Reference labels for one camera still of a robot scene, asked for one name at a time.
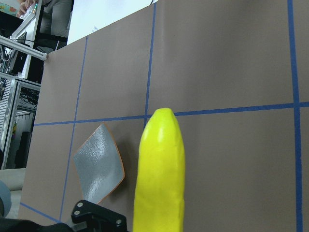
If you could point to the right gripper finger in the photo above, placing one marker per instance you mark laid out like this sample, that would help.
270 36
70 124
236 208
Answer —
90 217

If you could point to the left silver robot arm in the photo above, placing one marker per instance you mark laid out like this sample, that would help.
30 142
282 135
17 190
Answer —
5 199

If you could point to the grey square plate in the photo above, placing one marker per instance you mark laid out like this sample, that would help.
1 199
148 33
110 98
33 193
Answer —
99 165

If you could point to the person in grey clothes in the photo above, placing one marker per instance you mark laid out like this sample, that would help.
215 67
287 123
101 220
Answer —
56 17

